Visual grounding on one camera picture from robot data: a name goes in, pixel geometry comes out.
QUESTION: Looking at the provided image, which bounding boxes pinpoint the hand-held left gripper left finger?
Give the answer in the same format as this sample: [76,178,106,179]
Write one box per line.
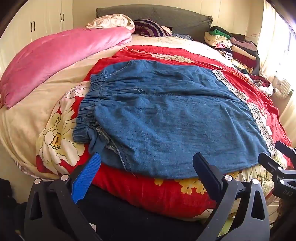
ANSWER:
[23,152,103,241]

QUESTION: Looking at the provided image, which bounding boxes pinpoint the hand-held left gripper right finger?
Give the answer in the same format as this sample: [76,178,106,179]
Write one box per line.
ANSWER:
[192,152,271,241]

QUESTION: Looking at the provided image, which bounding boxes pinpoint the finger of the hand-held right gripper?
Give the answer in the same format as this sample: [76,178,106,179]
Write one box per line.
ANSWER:
[275,141,296,163]
[258,152,296,184]

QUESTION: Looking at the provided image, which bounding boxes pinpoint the blue denim pants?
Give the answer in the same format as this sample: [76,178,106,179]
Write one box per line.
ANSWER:
[72,60,278,179]

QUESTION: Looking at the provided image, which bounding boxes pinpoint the red and cream floral quilt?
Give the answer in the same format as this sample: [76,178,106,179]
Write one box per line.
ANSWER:
[0,35,294,219]

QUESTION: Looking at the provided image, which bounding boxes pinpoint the person's green fleece clothing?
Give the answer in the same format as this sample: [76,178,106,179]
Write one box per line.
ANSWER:
[216,214,234,235]

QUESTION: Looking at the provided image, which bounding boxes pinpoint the white knit garment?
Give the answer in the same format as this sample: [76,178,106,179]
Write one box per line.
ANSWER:
[272,77,292,100]

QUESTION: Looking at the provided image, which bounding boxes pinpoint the dark cloth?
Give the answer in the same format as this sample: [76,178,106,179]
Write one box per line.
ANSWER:
[79,184,210,241]

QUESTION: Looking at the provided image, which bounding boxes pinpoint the maroon garment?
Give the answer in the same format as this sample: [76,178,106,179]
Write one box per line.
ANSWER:
[251,75,271,89]

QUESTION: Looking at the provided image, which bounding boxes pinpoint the pile of folded clothes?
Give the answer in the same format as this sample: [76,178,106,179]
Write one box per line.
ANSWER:
[204,26,260,75]

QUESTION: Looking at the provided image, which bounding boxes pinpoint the window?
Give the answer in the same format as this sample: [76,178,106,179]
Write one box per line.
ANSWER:
[286,23,296,55]

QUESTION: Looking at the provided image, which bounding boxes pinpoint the pink satin quilt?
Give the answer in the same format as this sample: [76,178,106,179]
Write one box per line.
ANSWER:
[0,27,133,109]

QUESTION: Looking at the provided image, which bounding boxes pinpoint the blue patterned cloth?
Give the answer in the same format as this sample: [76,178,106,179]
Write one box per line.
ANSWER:
[172,34,194,41]

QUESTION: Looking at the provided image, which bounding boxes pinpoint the grey padded headboard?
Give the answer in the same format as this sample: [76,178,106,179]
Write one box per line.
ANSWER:
[95,5,213,43]

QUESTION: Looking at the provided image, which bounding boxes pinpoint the beige satin floral pillow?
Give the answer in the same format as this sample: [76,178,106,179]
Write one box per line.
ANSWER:
[85,14,135,32]

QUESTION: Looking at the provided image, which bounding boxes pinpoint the purple striped cloth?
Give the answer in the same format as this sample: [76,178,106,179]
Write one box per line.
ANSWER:
[133,19,173,37]

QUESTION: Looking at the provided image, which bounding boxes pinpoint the cream wardrobe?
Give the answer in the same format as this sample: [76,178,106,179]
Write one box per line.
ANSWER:
[0,0,74,70]

